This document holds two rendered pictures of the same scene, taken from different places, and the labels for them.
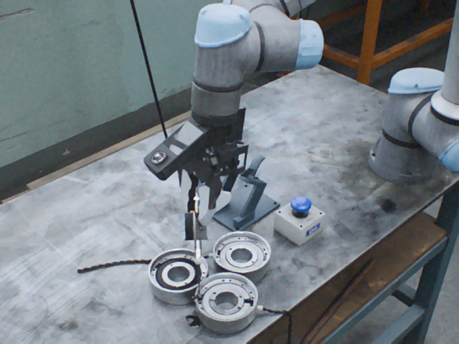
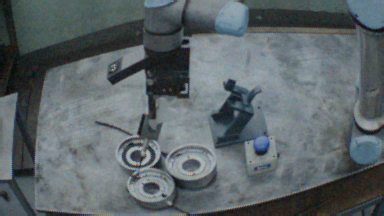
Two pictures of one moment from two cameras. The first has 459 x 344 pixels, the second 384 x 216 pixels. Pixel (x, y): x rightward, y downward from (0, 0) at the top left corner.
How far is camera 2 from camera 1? 0.69 m
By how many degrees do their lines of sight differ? 33
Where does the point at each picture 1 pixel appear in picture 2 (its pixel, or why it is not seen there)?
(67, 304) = (79, 139)
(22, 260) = (79, 99)
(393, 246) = (352, 191)
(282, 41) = (202, 13)
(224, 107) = (155, 45)
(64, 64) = not seen: outside the picture
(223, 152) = (160, 77)
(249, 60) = (172, 19)
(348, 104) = not seen: hidden behind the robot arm
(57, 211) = not seen: hidden behind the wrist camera
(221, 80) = (152, 27)
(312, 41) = (228, 19)
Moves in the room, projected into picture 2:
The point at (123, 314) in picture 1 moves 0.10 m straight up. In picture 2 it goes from (98, 162) to (89, 134)
